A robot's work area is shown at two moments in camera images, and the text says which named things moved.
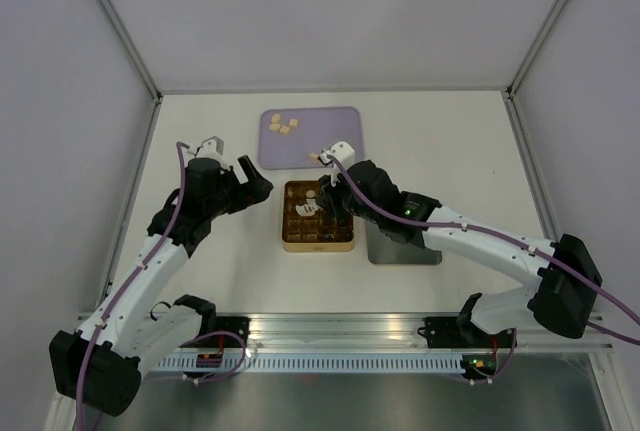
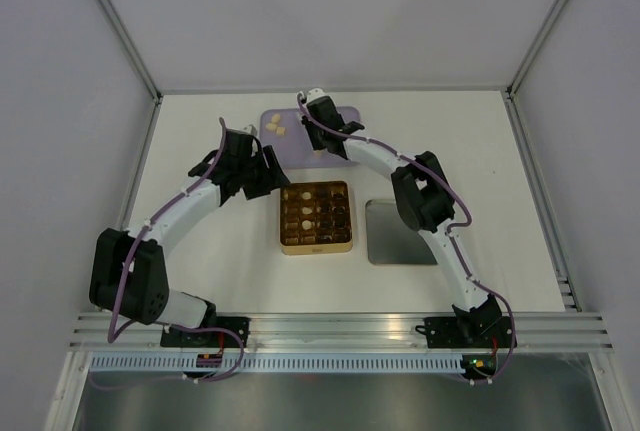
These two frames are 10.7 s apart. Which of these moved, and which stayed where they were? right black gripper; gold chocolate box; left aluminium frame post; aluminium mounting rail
Moved: right black gripper
Stayed: left aluminium frame post; aluminium mounting rail; gold chocolate box
